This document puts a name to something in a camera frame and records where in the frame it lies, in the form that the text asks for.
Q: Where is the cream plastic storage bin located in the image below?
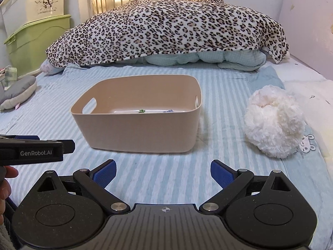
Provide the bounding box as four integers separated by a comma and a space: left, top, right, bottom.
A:
0, 0, 67, 36

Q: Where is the grey fleece garment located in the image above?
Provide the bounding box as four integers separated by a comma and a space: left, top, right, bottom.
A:
0, 221, 16, 250

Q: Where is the green plastic storage bin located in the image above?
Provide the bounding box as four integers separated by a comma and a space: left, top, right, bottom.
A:
4, 14, 72, 78

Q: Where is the blue striped bed sheet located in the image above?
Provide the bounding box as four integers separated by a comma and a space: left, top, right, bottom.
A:
0, 64, 326, 214

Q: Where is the white fluffy plush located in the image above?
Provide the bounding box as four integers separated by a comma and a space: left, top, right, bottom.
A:
243, 85, 306, 159

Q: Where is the pink floral pillow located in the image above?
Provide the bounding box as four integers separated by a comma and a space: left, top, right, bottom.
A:
40, 59, 65, 75

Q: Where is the white quilted cover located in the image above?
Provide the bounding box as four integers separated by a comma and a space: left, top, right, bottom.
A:
283, 53, 333, 159

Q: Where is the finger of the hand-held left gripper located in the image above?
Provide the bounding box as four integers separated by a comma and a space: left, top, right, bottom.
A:
39, 139, 76, 155
0, 134, 40, 140

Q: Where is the light blue quilt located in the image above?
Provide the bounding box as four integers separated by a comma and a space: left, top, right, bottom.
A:
120, 49, 267, 71

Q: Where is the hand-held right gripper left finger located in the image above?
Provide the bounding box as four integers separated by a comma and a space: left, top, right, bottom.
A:
34, 159, 130, 213

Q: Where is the person's left hand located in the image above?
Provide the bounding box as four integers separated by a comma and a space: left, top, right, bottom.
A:
0, 166, 19, 216

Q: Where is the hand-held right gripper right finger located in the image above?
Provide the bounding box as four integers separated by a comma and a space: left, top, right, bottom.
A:
199, 160, 293, 213

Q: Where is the beige plastic storage basket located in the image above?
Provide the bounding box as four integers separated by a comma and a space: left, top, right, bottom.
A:
70, 75, 203, 154

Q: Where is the leopard print blanket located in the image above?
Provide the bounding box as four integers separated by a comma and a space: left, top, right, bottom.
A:
45, 0, 290, 67

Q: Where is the grey plush toy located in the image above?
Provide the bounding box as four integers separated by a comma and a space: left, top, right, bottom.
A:
0, 75, 37, 110

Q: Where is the clear plastic bag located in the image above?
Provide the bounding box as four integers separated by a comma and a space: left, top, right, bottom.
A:
0, 66, 18, 90

